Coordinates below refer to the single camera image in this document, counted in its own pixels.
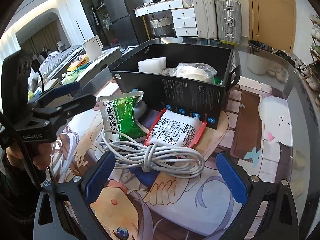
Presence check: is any white cable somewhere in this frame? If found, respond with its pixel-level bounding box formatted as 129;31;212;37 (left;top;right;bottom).
100;128;206;180

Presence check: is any green medicine packet large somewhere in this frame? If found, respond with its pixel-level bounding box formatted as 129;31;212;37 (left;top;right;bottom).
98;92;149;143

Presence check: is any white blue plush toy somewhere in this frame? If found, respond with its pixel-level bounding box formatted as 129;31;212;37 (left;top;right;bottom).
132;88;147;120

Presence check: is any red white warmer packet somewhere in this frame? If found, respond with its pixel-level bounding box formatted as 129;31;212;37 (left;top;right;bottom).
144;108;207;148

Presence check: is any white foam block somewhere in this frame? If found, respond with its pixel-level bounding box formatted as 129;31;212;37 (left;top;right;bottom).
138;57;167;74

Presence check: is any bagged white rope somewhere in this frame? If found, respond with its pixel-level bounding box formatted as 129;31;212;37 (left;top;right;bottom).
169;62;218;84

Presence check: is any green medicine packet small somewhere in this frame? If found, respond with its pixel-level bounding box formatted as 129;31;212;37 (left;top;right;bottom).
214;77;223;85

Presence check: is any person left hand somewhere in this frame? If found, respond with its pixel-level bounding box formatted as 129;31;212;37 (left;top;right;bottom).
4;141;54;171

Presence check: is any grey side table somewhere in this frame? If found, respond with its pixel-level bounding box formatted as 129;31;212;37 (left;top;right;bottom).
40;45;121;85

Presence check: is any anime printed desk mat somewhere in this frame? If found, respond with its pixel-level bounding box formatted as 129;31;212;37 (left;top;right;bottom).
52;77;295;239

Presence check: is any white electric kettle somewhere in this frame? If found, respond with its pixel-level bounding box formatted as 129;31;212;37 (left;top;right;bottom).
82;35;103;61

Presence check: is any dark glass cabinet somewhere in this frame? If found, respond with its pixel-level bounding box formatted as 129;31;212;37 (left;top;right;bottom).
80;0;119;49

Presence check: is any black refrigerator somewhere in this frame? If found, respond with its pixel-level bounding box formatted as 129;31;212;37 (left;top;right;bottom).
104;0;148;47

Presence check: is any woven laundry basket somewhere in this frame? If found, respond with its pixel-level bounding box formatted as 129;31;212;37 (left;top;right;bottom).
150;15;174;37

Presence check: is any black cardboard box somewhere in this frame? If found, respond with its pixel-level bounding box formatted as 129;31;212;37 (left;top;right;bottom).
110;39;241;129

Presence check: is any wooden shoe rack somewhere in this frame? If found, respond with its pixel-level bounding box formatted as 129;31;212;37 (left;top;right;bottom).
299;14;319;98

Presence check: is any white trash bin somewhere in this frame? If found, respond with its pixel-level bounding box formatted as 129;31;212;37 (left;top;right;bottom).
247;40;272;75

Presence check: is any white drawer desk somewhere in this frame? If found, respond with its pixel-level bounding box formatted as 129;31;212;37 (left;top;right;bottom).
134;0;198;37

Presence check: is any white suitcase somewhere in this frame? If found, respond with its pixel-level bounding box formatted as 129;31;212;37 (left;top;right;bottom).
192;0;218;39

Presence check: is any silver suitcase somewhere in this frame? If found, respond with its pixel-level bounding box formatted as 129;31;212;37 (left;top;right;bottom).
215;0;242;43

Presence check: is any wooden door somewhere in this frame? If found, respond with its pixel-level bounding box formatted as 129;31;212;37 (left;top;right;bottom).
248;0;296;53

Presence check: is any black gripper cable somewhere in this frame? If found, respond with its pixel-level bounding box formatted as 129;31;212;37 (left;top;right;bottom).
0;60;51;188

